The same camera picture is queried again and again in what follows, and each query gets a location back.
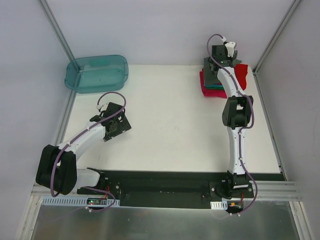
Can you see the teal plastic bin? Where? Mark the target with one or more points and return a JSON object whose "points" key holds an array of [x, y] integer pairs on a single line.
{"points": [[96, 74]]}

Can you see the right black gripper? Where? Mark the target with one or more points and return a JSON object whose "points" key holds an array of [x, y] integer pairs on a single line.
{"points": [[208, 61]]}

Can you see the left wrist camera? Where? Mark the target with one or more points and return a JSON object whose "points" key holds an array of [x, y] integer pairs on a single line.
{"points": [[102, 107]]}

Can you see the aluminium frame post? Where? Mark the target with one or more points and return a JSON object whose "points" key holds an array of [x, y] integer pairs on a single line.
{"points": [[56, 28], [295, 4]]}

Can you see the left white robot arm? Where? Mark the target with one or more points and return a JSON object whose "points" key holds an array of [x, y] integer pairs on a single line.
{"points": [[57, 169]]}

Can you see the left white cable duct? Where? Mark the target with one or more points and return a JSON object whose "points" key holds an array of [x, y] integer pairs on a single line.
{"points": [[79, 202]]}

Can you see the white cable duct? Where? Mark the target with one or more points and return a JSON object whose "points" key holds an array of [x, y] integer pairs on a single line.
{"points": [[219, 205], [79, 202]]}

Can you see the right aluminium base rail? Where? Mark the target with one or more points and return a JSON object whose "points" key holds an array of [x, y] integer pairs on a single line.
{"points": [[279, 191]]}

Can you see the teal folded t shirt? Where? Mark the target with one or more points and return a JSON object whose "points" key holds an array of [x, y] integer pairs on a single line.
{"points": [[211, 80]]}

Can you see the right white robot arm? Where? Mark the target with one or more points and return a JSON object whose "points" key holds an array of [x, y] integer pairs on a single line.
{"points": [[236, 116]]}

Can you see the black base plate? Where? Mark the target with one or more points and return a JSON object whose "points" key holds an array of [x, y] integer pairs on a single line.
{"points": [[160, 189]]}

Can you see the right white cable duct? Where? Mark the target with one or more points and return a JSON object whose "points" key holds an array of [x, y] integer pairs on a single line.
{"points": [[219, 205]]}

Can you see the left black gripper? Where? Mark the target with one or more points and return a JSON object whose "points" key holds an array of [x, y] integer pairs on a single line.
{"points": [[122, 124]]}

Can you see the left aluminium frame post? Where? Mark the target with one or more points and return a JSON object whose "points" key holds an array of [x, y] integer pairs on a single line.
{"points": [[56, 28]]}

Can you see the green folded t shirt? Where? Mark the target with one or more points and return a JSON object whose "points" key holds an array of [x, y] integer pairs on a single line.
{"points": [[217, 87]]}

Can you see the right aluminium frame post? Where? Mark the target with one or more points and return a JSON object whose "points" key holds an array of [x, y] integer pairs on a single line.
{"points": [[295, 4]]}

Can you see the red folded t shirt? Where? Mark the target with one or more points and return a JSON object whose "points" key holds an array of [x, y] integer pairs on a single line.
{"points": [[241, 71]]}

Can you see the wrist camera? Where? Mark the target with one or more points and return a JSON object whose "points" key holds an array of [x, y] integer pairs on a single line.
{"points": [[102, 107], [230, 47]]}

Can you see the pink folded t shirt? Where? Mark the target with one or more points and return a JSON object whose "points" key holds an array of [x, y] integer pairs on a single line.
{"points": [[210, 93]]}

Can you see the grey t shirt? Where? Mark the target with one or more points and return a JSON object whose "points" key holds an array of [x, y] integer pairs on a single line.
{"points": [[209, 63]]}

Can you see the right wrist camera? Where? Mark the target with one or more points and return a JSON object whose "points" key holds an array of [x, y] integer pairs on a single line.
{"points": [[230, 47]]}

